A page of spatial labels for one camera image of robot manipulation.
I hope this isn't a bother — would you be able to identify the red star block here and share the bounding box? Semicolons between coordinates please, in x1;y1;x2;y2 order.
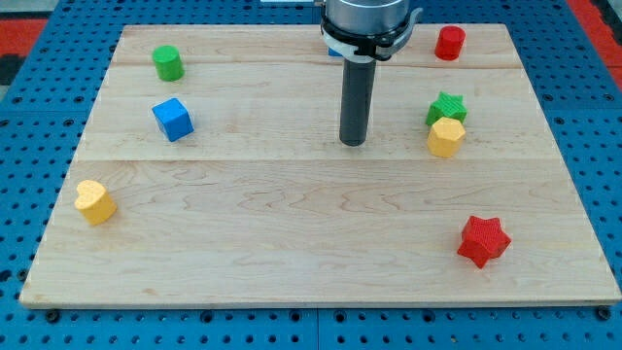
457;216;511;268

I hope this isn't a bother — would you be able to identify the yellow heart block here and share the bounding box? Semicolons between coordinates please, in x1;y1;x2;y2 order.
74;180;118;226

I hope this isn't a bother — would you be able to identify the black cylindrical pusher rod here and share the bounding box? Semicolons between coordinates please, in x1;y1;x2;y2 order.
339;60;376;147

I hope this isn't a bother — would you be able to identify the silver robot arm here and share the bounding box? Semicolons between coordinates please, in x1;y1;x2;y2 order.
326;0;410;35

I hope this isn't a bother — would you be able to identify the green cylinder block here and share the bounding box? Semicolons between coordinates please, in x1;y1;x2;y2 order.
152;45;185;82

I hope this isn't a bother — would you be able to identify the blue cube block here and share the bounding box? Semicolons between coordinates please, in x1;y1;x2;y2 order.
152;97;194;142

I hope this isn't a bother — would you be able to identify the wooden board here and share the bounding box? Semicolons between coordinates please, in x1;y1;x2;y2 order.
20;24;621;309

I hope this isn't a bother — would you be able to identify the black and white cable clamp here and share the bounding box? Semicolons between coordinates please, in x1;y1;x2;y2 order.
321;8;424;63

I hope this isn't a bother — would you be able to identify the green star block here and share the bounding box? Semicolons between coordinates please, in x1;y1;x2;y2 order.
426;91;467;126

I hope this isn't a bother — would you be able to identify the blue triangle block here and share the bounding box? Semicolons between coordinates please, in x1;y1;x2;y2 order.
328;48;342;57

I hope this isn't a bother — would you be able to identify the red cylinder block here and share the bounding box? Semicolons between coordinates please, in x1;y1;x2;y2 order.
434;25;466;61

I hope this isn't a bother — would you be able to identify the yellow hexagon block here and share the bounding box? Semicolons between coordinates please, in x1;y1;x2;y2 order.
427;117;467;158

